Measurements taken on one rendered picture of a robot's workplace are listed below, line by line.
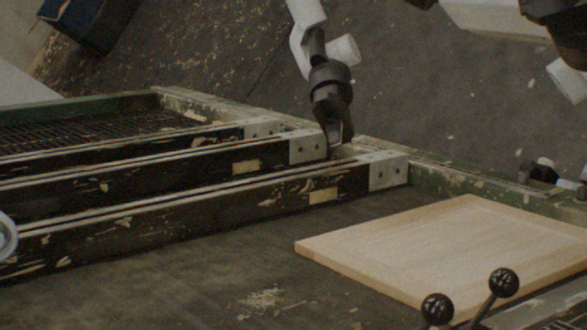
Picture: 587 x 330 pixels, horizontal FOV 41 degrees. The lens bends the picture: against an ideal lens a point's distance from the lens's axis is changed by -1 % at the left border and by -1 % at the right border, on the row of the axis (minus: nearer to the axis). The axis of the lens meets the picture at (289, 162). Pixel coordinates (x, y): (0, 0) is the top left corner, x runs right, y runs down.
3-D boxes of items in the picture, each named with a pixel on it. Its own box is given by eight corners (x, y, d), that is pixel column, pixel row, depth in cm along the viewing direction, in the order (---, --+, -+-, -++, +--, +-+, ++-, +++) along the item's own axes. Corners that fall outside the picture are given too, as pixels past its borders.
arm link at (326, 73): (323, 150, 157) (320, 111, 165) (369, 137, 154) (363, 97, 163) (299, 107, 149) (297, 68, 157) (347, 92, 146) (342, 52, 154)
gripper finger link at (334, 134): (327, 147, 148) (326, 125, 152) (343, 142, 147) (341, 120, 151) (324, 141, 147) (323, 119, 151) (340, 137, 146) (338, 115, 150)
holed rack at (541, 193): (556, 196, 159) (556, 193, 159) (547, 199, 157) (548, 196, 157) (158, 87, 284) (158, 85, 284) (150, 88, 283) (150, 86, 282)
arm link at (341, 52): (321, 106, 164) (318, 72, 172) (367, 86, 160) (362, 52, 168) (293, 70, 157) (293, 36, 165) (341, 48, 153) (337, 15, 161)
